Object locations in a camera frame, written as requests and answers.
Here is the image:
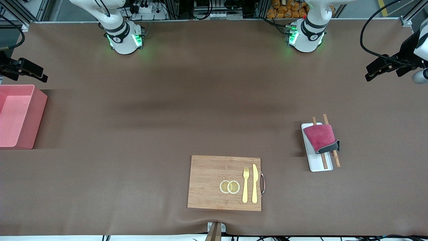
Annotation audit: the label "pink microfibre cloth grey trim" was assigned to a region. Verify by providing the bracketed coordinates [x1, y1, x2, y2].
[303, 124, 341, 155]

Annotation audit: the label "pink plastic bin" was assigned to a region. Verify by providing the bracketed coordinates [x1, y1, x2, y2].
[0, 84, 48, 150]

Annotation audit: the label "orange snack bags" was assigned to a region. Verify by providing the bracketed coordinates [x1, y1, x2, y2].
[266, 0, 309, 19]

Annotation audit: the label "white rectangular tray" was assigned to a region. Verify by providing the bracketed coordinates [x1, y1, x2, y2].
[301, 123, 334, 172]

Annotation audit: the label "white power strip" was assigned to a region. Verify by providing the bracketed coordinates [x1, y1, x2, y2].
[133, 2, 168, 21]

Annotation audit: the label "brown table mat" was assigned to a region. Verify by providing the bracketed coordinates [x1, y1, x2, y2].
[0, 18, 428, 237]

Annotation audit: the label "white socket strip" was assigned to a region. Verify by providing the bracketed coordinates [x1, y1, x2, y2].
[206, 11, 235, 20]

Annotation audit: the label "yellow knife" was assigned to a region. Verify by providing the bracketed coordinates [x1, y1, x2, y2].
[252, 164, 259, 204]

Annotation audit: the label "yellow fork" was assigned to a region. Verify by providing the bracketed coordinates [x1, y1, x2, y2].
[242, 167, 250, 204]

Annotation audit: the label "wooden cutting board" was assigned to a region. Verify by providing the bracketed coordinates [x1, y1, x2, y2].
[187, 155, 262, 212]

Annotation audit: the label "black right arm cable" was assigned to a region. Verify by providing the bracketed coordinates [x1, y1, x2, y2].
[0, 13, 26, 51]

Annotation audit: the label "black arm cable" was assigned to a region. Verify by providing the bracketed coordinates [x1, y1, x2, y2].
[0, 13, 26, 51]
[359, 0, 415, 67]

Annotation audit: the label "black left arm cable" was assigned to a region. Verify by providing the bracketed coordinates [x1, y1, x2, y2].
[359, 0, 415, 67]

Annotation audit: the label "grey bracket with brown bar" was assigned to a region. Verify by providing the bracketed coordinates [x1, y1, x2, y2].
[205, 222, 226, 241]

